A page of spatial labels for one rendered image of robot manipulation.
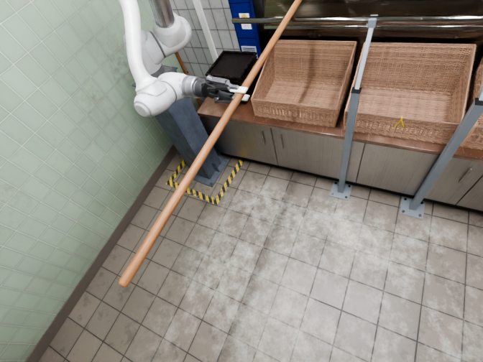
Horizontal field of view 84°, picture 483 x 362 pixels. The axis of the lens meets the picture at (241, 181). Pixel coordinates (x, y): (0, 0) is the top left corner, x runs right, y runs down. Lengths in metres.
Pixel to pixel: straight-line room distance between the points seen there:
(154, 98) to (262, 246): 1.31
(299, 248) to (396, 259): 0.61
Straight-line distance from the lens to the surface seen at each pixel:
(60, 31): 2.03
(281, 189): 2.20
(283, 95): 2.02
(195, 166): 0.92
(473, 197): 2.11
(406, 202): 2.21
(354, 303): 1.92
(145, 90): 1.16
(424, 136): 1.76
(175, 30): 1.69
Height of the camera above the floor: 1.88
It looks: 54 degrees down
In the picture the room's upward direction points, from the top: 23 degrees counter-clockwise
